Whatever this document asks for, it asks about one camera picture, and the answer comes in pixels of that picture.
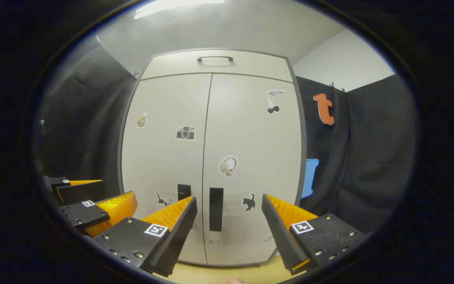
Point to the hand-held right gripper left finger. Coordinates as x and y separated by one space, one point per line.
179 232

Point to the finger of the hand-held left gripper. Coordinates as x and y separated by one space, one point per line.
87 215
81 193

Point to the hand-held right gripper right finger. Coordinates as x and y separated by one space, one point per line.
278 232

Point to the white cabinet door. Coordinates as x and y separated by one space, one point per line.
250 150
160 157

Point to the white double-door shoe cabinet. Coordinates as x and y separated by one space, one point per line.
172 65

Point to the black backdrop cloth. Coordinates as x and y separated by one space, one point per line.
369 157

